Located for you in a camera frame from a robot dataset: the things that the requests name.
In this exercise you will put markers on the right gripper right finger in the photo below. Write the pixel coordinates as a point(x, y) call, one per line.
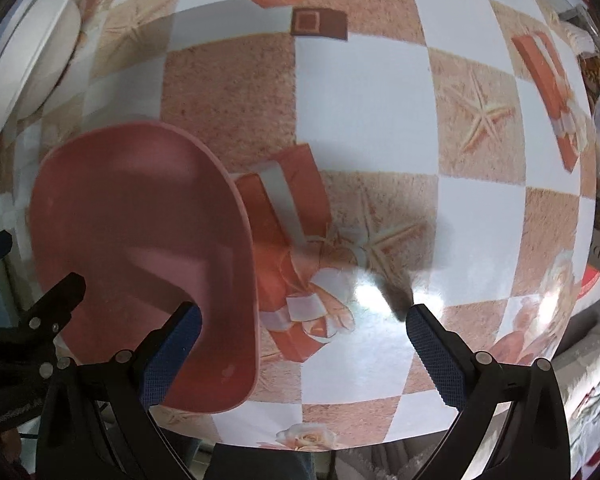
point(534, 442)

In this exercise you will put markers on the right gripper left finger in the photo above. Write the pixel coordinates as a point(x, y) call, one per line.
point(144, 382)

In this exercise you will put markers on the pink square plate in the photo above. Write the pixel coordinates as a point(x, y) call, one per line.
point(150, 218)

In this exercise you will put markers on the large white bowl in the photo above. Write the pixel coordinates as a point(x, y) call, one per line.
point(35, 57)

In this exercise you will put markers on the person's legs dark trousers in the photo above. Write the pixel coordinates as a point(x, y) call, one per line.
point(235, 463)

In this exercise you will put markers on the checkered tablecloth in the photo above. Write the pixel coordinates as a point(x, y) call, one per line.
point(436, 151)

